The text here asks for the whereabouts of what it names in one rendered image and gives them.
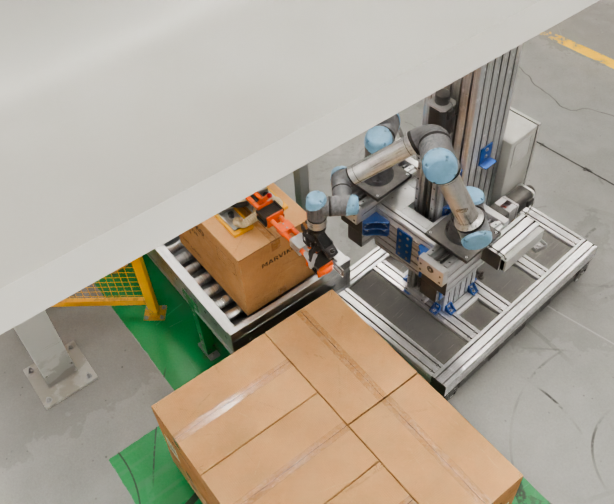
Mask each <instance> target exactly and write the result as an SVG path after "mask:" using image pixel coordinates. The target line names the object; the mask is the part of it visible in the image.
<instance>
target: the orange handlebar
mask: <svg viewBox="0 0 614 504"><path fill-rule="evenodd" d="M245 199H246V200H247V201H248V202H249V203H250V204H251V205H252V206H253V207H254V208H257V207H258V206H260V205H259V204H258V203H257V202H256V201H255V200H254V199H253V198H252V197H251V196H248V197H246V198H245ZM278 219H279V220H280V221H281V222H282V223H280V224H278V223H277V222H276V221H275V220H274V219H272V220H271V221H270V223H271V224H272V225H273V226H274V227H275V228H276V229H277V230H276V231H277V232H278V233H279V234H280V235H281V236H282V237H285V238H286V239H287V240H288V241H289V239H290V238H292V237H291V236H290V235H289V234H290V233H293V234H294V235H295V236H296V235H297V234H299V233H300V232H299V231H298V230H297V229H296V228H295V227H294V225H293V224H292V223H291V222H290V221H289V220H288V219H287V220H286V219H285V218H284V217H283V216H282V215H279V216H278ZM289 242H290V241H289ZM332 269H333V265H330V266H329V267H328V268H326V269H324V270H323V271H322V272H321V273H322V274H328V273H330V272H331V271H332Z"/></svg>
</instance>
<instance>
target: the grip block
mask: <svg viewBox="0 0 614 504"><path fill-rule="evenodd" d="M283 212H284V208H283V207H281V206H280V205H279V204H278V203H277V202H276V201H275V200H272V199H271V200H269V201H267V202H266V203H264V204H262V205H260V206H258V207H257V208H256V213H257V219H258V220H259V221H260V222H261V223H262V224H263V225H264V226H265V227H267V226H268V228H270V227H271V226H273V225H272V224H271V223H270V221H271V220H272V219H274V220H275V221H276V222H277V223H278V222H280V220H279V219H278V216H279V215H282V216H283V217H284V213H283Z"/></svg>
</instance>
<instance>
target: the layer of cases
mask: <svg viewBox="0 0 614 504"><path fill-rule="evenodd" d="M151 408H152V410H153V412H154V415H155V417H156V419H157V422H158V424H159V426H160V429H161V431H162V434H163V436H164V438H165V441H166V443H167V445H168V448H169V449H170V451H171V452H172V454H173V455H174V457H175V458H176V459H177V461H178V462H179V464H180V465H181V467H182V468H183V469H184V471H185V472H186V474H187V475H188V477H189V478H190V479H191V481H192V482H193V484H194V485H195V487H196V488H197V489H198V491H199V492H200V494H201V495H202V497H203V498H204V500H205V501H206V502H207V504H512V502H513V499H514V497H515V495H516V492H517V490H518V488H519V485H520V483H521V481H522V478H523V474H522V473H521V472H519V471H518V470H517V469H516V468H515V467H514V466H513V465H512V464H511V463H510V462H509V461H508V460H507V459H506V458H505V457H504V456H503V455H502V454H501V453H500V452H499V451H498V450H497V449H496V448H495V447H494V446H493V445H492V444H491V443H490V442H489V441H488V440H487V439H486V438H485V437H484V436H483V435H481V434H480V433H479V432H478V431H477V430H476V429H475V428H474V427H473V426H472V425H471V424H470V423H469V422H468V421H467V420H466V419H465V418H464V417H463V416H462V415H461V414H460V413H459V412H458V411H457V410H456V409H455V408H454V407H453V406H452V405H451V404H450V403H449V402H448V401H447V400H446V399H444V398H443V397H442V396H441V395H440V394H439V393H438V392H437V391H436V390H435V389H434V388H433V387H432V386H431V385H430V384H429V383H428V382H427V381H426V380H425V379H424V378H423V377H422V376H421V375H420V374H418V372H417V371H416V370H415V369H414V368H413V367H412V366H411V365H410V364H409V363H408V362H406V361H405V360H404V359H403V358H402V357H401V356H400V355H399V354H398V353H397V352H396V351H395V350H394V349H393V348H392V347H391V346H390V345H389V344H388V343H387V342H386V341H385V340H384V339H383V338H382V337H381V336H380V335H379V334H378V333H377V332H376V331H375V330H374V329H373V328H372V327H371V326H369V325H368V324H367V323H366V322H365V321H364V320H363V319H362V318H361V317H360V316H359V315H358V314H357V313H356V312H355V311H354V310H353V309H352V308H351V307H350V306H349V305H348V304H347V303H346V302H345V301H344V300H343V299H342V298H341V297H340V296H339V295H338V294H337V293H336V292H335V291H334V290H333V289H331V290H330V291H328V292H327V293H325V294H324V295H322V296H320V297H319V298H317V299H316V300H314V301H313V302H311V303H310V304H308V305H307V306H305V307H303V308H302V309H300V310H299V311H297V312H296V313H294V314H293V315H291V316H290V317H288V318H286V319H285V320H283V321H282V322H280V323H279V324H277V325H276V326H274V327H273V328H271V329H270V330H268V331H266V332H265V334H264V333H263V334H262V335H260V336H259V337H257V338H256V339H254V340H253V341H251V342H249V343H248V344H246V345H245V346H243V347H242V348H240V349H239V350H237V351H236V352H234V353H232V354H231V355H229V356H228V357H226V358H225V359H223V360H222V361H220V362H219V363H217V364H216V365H214V366H212V367H211V368H209V369H208V370H206V371H205V372H203V373H202V374H200V375H199V376H197V377H195V378H194V379H192V380H191V381H189V382H188V383H186V384H185V385H183V386H182V387H180V388H178V389H177V390H175V391H174V392H172V393H171V394H169V395H168V396H166V397H165V398H163V399H161V400H160V401H158V402H157V403H155V404H154V405H152V406H151Z"/></svg>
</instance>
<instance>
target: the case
mask: <svg viewBox="0 0 614 504"><path fill-rule="evenodd" d="M268 187H269V188H270V189H271V190H272V191H273V192H274V193H275V194H276V195H277V196H278V197H279V198H280V199H281V200H282V201H284V202H285V203H286V204H287V205H288V209H286V210H284V212H283V213H284V218H285V219H286V220H287V219H288V220H289V221H290V222H291V223H292V224H293V225H294V227H295V228H296V229H297V230H298V231H299V232H300V233H303V231H302V230H301V224H303V225H304V227H305V228H306V230H307V229H308V226H307V224H306V223H305V220H307V215H306V212H305V211H304V210H303V209H302V208H301V207H300V206H299V205H298V204H297V203H295V202H294V201H293V200H292V199H291V198H290V197H289V196H288V195H287V194H286V193H284V192H283V191H282V190H281V189H280V188H279V187H278V186H277V185H276V184H274V183H271V184H270V185H268ZM236 209H237V210H238V211H239V212H240V213H241V214H242V215H243V216H244V217H245V218H246V217H247V216H249V215H250V214H252V212H251V211H250V210H249V209H248V208H247V207H241V208H236ZM252 225H253V229H251V230H249V231H247V232H246V233H244V234H242V235H240V236H238V237H237V238H234V237H233V236H232V235H231V234H230V233H229V232H228V230H227V229H226V228H225V227H224V226H223V225H222V224H221V223H220V222H219V221H218V220H217V219H216V218H215V217H214V216H212V217H210V218H209V219H207V220H205V221H203V222H202V223H200V224H198V225H196V226H194V227H193V228H191V229H189V230H187V231H185V232H184V233H182V234H180V235H179V237H180V241H181V243H182V244H183V245H184V246H185V247H186V248H187V250H188V251H189V252H190V253H191V254H192V255H193V256H194V257H195V258H196V259H197V261H198V262H199V263H200V264H201V265H202V266H203V267H204V268H205V269H206V270H207V272H208V273H209V274H210V275H211V276H212V277H213V278H214V279H215V280H216V281H217V283H218V284H219V285H220V286H221V287H222V288H223V289H224V290H225V291H226V292H227V294H228V295H229V296H230V297H231V298H232V299H233V300H234V301H235V302H236V303H237V305H238V306H239V307H240V308H241V309H242V310H243V311H244V312H245V313H246V314H247V316H249V315H251V314H252V313H254V312H255V311H257V310H258V309H260V308H262V307H263V306H265V305H266V304H268V303H269V302H271V301H273V300H274V299H276V298H277V297H279V296H280V295H282V294H284V293H285V292H287V291H288V290H290V289H291V288H293V287H295V286H296V285H298V284H299V283H301V282H302V281H304V280H306V279H307V278H309V277H310V276H312V275H313V274H315V272H314V271H313V270H312V269H310V268H309V266H308V267H307V266H306V258H305V257H304V256H303V255H301V256H299V255H298V254H297V253H296V252H295V251H294V250H293V249H292V248H291V247H290V242H289V241H288V240H287V239H286V238H285V237H282V236H281V235H280V234H279V233H278V232H277V231H276V230H277V229H276V228H275V227H274V226H271V227H270V228H268V226H267V227H265V226H264V225H263V224H262V223H261V222H260V221H259V220H258V221H256V222H255V223H253V224H252Z"/></svg>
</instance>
